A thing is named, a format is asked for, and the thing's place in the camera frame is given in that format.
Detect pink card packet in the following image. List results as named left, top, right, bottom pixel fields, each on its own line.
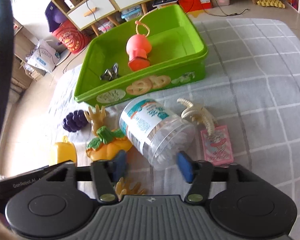
left=201, top=125, right=234, bottom=166

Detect orange toy pumpkin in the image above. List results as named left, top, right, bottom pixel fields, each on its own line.
left=86, top=126, right=133, bottom=161

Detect yellow toy duck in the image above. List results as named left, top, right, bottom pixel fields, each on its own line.
left=52, top=135, right=77, bottom=164

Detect amber rubber hand toy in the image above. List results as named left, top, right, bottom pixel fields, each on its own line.
left=84, top=105, right=106, bottom=136

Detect clear cotton swab jar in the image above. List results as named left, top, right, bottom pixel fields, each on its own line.
left=119, top=97, right=196, bottom=170

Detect white starfish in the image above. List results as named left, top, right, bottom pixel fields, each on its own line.
left=177, top=98, right=218, bottom=137

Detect purple toy grapes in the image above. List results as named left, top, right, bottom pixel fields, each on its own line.
left=63, top=109, right=88, bottom=132

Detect small metal star toy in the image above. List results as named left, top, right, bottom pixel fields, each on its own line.
left=100, top=63, right=120, bottom=81

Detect pink round toy with cord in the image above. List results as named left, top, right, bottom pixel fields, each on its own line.
left=126, top=21, right=152, bottom=72

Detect grey checked table cloth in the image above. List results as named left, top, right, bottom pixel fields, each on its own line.
left=48, top=17, right=300, bottom=240

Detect green plastic cookie box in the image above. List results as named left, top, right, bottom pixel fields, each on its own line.
left=74, top=4, right=208, bottom=106

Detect white shopping bag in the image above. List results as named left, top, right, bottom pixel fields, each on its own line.
left=26, top=40, right=60, bottom=73

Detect red printed bucket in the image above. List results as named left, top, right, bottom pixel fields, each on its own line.
left=52, top=20, right=91, bottom=54

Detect red box under cabinet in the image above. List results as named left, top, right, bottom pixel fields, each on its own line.
left=178, top=0, right=212, bottom=13

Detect yellow egg tray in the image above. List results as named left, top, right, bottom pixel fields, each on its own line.
left=256, top=0, right=285, bottom=9

